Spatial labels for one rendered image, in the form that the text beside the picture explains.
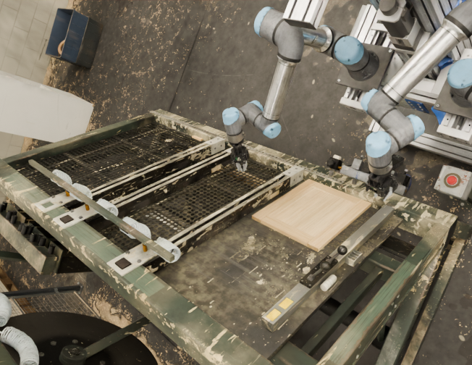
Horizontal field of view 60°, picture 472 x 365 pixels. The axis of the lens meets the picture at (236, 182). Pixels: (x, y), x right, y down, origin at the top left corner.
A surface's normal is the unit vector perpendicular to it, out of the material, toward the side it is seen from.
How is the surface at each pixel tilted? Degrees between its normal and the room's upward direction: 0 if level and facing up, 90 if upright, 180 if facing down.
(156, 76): 0
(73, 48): 90
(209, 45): 0
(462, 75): 8
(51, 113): 90
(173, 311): 60
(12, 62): 90
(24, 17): 90
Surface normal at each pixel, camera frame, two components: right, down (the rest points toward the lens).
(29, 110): 0.72, 0.37
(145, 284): 0.00, -0.87
